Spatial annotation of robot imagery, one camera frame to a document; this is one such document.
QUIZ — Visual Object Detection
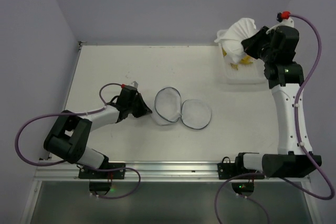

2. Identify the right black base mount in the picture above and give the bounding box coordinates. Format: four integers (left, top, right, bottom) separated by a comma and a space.
217, 153, 265, 197

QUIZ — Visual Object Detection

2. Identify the yellow bra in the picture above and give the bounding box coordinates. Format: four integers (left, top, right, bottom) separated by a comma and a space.
229, 55, 254, 71

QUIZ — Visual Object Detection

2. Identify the white plastic basket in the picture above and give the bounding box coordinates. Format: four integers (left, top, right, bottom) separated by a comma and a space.
215, 29, 266, 84

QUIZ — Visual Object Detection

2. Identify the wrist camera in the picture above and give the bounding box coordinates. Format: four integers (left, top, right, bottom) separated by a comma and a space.
130, 81, 139, 89
266, 11, 294, 34

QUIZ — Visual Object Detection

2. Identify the white mesh laundry bag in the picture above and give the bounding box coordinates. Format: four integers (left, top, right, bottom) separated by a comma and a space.
151, 87, 212, 130

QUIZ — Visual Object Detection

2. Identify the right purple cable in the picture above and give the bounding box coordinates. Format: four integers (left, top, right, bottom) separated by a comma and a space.
214, 11, 336, 224

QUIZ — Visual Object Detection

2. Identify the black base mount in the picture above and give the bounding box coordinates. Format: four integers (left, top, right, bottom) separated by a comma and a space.
217, 153, 265, 197
78, 158, 126, 196

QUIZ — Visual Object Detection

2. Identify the aluminium mounting rail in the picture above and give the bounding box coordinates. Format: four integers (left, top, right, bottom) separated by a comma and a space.
34, 160, 310, 183

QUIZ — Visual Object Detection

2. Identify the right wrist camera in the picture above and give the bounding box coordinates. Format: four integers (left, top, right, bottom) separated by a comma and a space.
266, 11, 294, 34

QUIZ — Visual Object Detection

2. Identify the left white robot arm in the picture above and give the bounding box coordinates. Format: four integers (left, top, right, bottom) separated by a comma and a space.
44, 84, 152, 170

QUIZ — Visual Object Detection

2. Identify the white bra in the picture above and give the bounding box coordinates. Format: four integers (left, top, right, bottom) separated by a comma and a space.
214, 18, 258, 64

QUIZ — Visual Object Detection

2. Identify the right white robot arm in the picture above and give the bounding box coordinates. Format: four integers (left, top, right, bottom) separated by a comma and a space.
235, 26, 322, 178

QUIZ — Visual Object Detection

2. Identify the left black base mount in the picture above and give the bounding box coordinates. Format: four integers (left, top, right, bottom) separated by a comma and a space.
78, 158, 126, 196

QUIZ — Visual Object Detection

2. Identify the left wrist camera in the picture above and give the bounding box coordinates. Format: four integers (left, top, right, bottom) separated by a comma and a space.
130, 81, 139, 89

